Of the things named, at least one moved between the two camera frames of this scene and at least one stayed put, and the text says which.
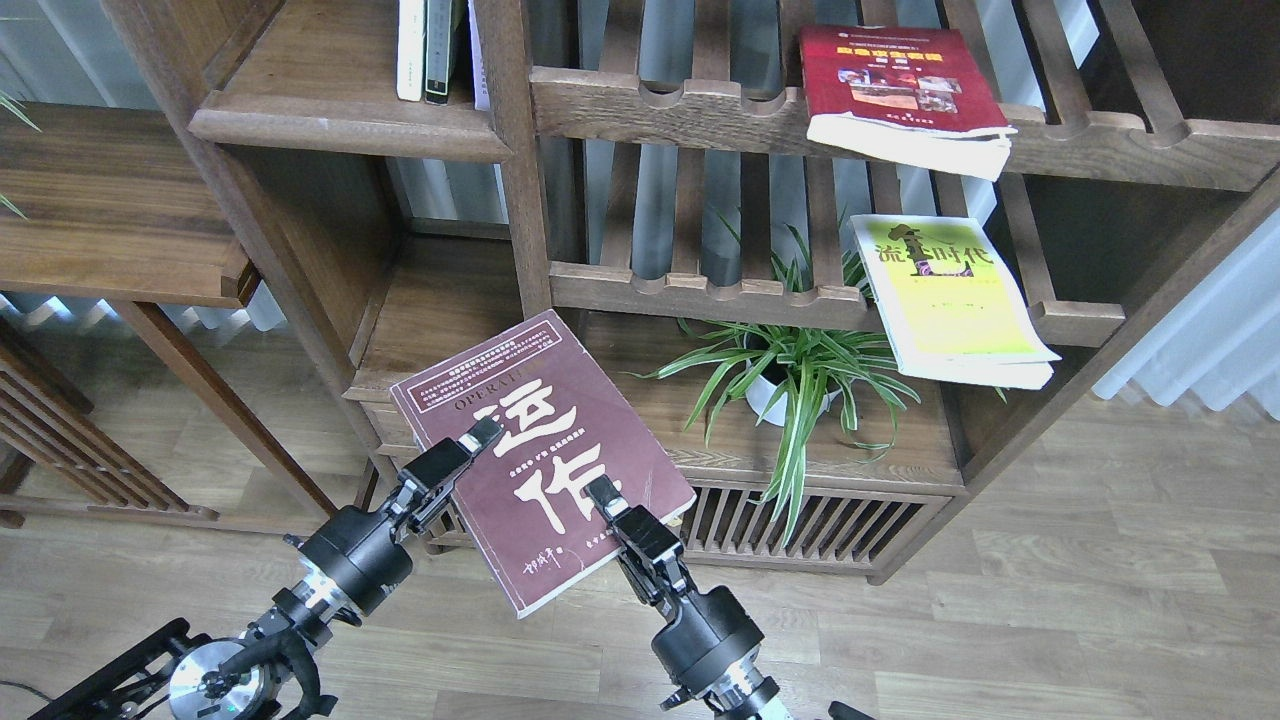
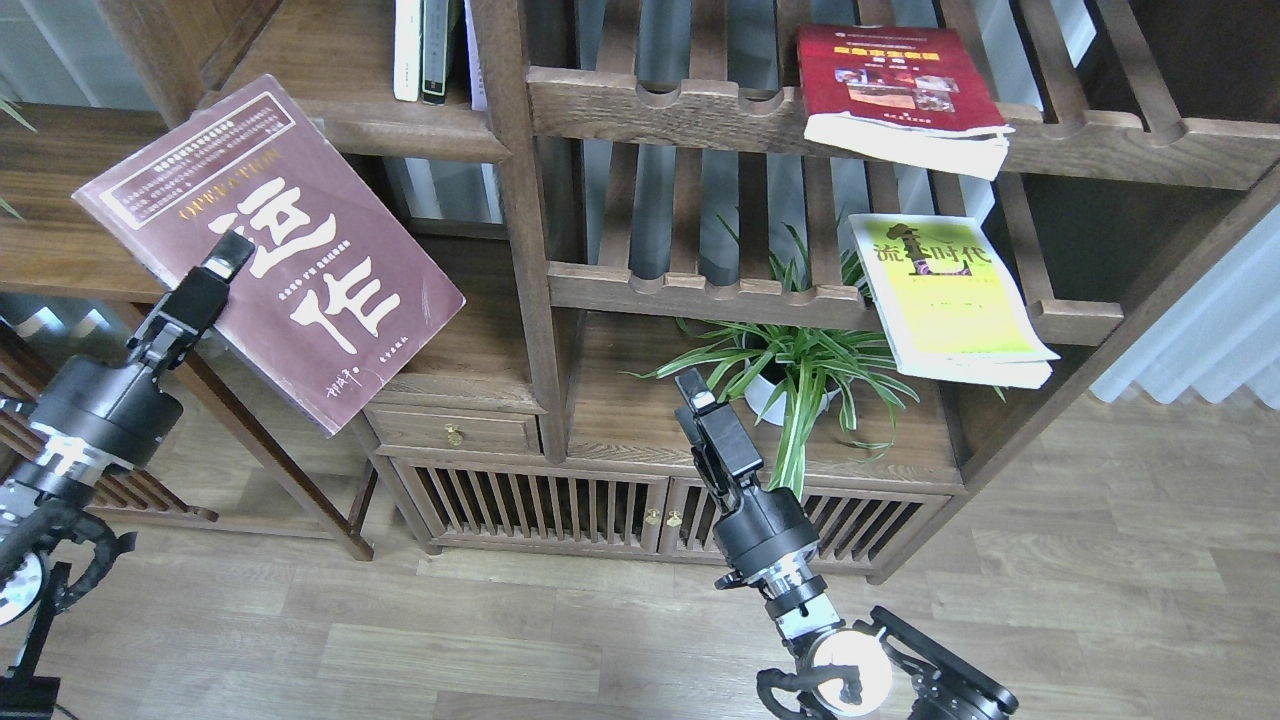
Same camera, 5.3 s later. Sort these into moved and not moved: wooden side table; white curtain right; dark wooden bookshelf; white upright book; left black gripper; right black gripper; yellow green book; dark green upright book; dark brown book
Moved: left black gripper; right black gripper; dark brown book
Not moved: wooden side table; white upright book; dark wooden bookshelf; dark green upright book; white curtain right; yellow green book
